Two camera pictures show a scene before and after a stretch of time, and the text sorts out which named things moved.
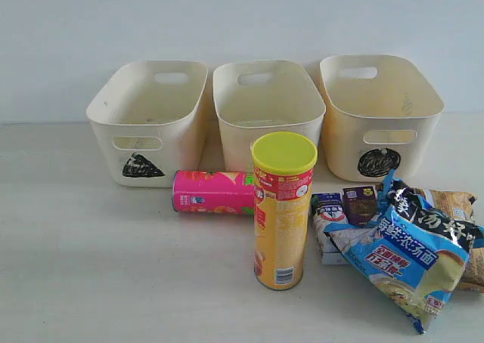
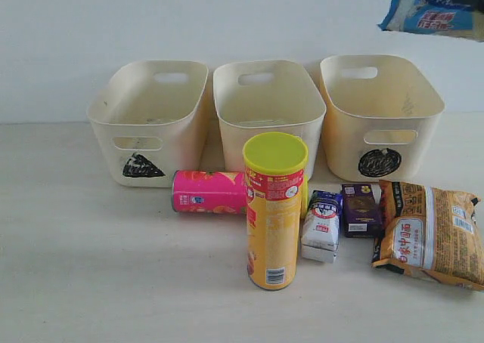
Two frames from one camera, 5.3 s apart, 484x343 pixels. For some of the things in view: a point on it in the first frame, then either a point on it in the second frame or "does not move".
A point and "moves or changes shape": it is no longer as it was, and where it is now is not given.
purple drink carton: x=360 y=202 does not move
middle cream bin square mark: x=255 y=97 does not move
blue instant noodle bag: x=417 y=253 → x=428 y=7
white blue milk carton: x=328 y=210 moves or changes shape
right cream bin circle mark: x=380 y=112 does not move
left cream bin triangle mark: x=150 y=117 does not move
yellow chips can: x=283 y=163 moves or changes shape
